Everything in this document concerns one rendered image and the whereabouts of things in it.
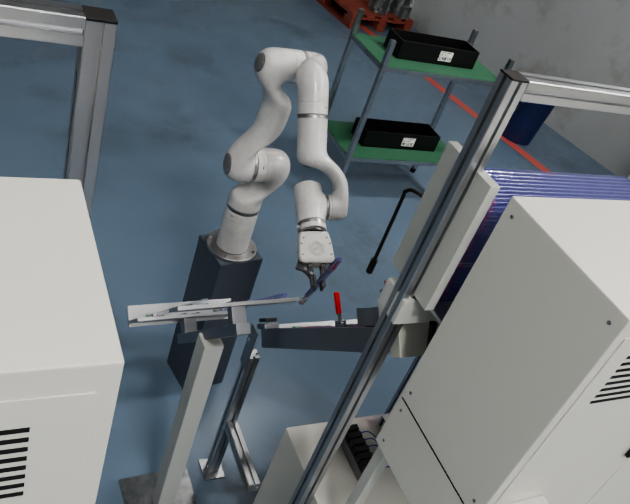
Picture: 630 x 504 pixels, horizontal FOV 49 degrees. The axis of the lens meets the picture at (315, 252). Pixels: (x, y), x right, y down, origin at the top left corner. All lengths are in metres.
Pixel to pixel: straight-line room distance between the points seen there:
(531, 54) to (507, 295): 6.19
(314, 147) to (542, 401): 1.04
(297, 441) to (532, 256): 1.11
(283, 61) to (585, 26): 5.21
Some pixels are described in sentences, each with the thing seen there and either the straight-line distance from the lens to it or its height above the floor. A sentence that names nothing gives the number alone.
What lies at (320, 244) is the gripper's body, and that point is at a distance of 1.97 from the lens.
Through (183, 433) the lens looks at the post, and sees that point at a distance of 2.30.
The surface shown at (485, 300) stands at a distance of 1.37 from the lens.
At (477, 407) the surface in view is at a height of 1.35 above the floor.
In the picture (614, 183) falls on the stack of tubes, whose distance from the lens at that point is 1.77.
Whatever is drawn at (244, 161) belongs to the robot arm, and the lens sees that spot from 2.32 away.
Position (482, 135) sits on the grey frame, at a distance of 1.32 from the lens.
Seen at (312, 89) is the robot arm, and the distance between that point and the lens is 2.03.
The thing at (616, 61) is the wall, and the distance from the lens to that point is 6.92.
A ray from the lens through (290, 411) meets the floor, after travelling 3.06.
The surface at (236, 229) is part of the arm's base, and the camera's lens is 2.49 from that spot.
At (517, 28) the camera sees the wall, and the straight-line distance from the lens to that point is 7.55.
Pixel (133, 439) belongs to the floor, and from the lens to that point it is 2.82.
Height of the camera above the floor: 2.25
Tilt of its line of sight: 35 degrees down
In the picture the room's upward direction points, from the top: 21 degrees clockwise
